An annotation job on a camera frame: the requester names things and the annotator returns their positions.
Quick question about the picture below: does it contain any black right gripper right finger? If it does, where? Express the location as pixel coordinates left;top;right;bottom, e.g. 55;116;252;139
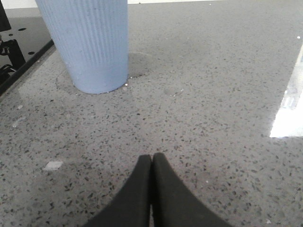
152;153;230;227

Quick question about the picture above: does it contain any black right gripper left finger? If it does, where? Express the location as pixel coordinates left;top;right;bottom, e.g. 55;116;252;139
84;155;152;227

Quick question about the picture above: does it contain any light blue ribbed cup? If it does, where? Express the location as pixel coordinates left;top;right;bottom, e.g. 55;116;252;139
36;0;128;94

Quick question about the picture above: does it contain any black glass gas stove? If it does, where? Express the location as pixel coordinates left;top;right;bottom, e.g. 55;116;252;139
0;16;55;96

